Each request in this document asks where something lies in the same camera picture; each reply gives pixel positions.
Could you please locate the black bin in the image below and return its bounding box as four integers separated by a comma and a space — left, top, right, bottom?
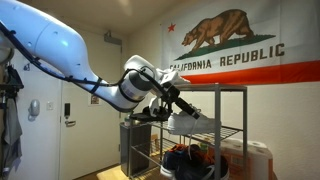
119, 121, 153, 177

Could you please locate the black door keypad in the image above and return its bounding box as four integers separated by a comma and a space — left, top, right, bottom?
63, 102, 71, 117

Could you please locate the black clamp mount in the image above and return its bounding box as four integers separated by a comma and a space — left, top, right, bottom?
0, 64, 25, 101

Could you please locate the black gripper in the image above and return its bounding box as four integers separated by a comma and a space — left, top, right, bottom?
161, 83, 201, 121

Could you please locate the white sneaker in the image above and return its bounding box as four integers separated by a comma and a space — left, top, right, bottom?
155, 67, 192, 86
166, 106, 222, 160

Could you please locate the small door sticker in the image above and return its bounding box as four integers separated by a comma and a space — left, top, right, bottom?
89, 94, 101, 106

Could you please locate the California Republic bear flag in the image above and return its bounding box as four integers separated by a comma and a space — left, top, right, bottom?
161, 0, 320, 86

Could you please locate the silver door handle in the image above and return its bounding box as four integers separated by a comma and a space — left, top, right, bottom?
64, 119, 77, 128

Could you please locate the white plastic container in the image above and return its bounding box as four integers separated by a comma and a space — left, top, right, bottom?
208, 138, 274, 180

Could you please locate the grey door closer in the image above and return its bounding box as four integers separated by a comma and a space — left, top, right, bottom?
103, 30, 123, 46

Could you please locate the green capped bottle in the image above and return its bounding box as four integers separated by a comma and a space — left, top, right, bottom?
123, 114, 132, 128

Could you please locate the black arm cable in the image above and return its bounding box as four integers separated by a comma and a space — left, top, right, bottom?
0, 21, 174, 101

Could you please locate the white round wall device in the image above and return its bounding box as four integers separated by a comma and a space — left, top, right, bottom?
28, 98, 41, 118

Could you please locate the grey hanging cloth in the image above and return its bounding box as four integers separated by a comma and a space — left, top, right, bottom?
0, 98, 24, 178

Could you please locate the grey metal shoe rack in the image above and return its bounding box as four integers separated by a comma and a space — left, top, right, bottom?
128, 83, 248, 180

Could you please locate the navy sneaker orange lining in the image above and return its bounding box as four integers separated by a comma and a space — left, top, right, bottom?
159, 143, 202, 179
173, 151, 230, 180

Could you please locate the white door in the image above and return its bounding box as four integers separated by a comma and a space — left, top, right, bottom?
59, 31, 123, 180

